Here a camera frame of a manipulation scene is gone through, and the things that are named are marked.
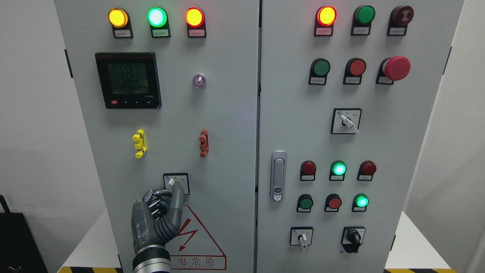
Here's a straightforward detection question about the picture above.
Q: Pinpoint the dark red indicator light right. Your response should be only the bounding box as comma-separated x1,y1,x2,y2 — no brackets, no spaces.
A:
357,160,377,181

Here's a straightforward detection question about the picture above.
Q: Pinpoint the dark red indicator light left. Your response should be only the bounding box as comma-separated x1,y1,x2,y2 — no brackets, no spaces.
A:
300,160,317,181

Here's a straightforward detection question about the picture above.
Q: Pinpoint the yellow indicator light top left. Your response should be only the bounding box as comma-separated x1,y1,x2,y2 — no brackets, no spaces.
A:
108,8,133,39

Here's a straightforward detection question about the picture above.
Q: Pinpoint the green lit push button lower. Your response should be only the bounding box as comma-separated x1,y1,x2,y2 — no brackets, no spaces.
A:
352,193,369,212

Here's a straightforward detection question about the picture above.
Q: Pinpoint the yellow plastic terminal clip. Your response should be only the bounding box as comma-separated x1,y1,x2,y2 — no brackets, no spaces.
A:
132,129,147,159

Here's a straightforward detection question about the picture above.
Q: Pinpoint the chrome cabinet door handle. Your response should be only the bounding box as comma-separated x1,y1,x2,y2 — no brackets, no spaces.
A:
270,150,286,202

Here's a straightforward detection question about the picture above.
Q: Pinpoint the black digital power meter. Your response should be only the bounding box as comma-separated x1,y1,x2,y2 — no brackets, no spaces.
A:
95,52,162,109

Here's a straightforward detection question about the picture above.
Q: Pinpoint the red triangle electric warning sticker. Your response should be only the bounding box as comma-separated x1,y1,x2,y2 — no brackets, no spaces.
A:
166,204,227,271

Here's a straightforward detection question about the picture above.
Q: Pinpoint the green push button upper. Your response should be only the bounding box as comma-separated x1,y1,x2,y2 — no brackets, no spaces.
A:
308,58,331,85

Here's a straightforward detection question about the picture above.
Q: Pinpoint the red push button upper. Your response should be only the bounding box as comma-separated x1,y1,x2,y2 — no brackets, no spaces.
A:
343,58,367,85

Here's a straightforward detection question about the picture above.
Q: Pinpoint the white platform with hazard stripes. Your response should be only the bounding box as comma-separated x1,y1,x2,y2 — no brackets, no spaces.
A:
58,210,454,273

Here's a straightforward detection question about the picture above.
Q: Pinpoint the red lit indicator light left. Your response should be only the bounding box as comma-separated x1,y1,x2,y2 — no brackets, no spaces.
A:
185,6,207,38

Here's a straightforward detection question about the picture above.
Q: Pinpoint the red plastic terminal clip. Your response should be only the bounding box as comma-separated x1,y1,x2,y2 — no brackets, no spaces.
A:
199,129,209,158

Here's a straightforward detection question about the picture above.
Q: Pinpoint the green indicator light top right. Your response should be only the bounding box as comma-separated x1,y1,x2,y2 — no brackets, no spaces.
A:
350,5,375,36

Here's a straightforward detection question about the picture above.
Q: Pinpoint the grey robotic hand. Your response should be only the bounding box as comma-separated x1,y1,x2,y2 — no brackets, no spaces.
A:
131,180,184,254

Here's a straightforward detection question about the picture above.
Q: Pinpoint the black bag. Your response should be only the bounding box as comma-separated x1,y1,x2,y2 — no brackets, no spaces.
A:
0,195,47,273

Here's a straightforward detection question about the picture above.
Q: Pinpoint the green lit indicator light middle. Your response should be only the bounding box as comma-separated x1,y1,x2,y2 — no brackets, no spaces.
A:
329,160,347,181

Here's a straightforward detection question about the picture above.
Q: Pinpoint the red lit indicator light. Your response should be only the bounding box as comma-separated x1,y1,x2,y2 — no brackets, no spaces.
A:
185,6,207,38
314,5,337,37

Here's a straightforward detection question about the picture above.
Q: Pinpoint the red push button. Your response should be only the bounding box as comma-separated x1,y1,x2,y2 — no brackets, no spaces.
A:
324,193,342,212
343,58,367,85

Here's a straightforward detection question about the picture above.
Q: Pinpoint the grey electrical control cabinet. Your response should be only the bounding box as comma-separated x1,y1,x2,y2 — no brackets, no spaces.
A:
54,0,464,273

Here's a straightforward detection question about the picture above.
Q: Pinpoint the black rotary knob switch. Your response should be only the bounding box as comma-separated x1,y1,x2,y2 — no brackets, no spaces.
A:
341,226,366,253

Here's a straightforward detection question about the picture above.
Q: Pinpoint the red mushroom emergency stop button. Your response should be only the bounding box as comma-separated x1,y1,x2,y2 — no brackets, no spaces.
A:
375,55,411,85

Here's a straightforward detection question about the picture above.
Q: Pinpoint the small purple clear lamp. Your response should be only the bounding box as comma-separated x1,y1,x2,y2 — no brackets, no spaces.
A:
192,73,207,89

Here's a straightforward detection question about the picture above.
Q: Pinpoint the dark red buzzer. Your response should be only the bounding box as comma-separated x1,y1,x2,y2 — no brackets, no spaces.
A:
386,6,414,36

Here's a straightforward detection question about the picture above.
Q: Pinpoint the dark red indicator light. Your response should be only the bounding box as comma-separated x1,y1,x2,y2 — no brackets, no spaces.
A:
300,160,317,181
357,160,377,181

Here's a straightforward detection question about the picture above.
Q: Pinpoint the red push button lower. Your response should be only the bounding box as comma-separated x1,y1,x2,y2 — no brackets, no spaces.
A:
324,193,342,212

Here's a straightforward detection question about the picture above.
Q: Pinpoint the white rotary selector switch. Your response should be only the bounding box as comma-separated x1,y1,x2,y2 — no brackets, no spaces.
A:
330,108,362,135
290,226,313,250
163,173,190,195

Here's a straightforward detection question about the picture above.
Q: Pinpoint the red lit indicator light right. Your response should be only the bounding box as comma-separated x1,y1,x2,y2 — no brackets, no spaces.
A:
314,5,337,37

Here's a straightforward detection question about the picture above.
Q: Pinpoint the green lit indicator light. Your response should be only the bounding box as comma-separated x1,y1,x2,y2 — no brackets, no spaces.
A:
147,6,171,38
329,160,347,181

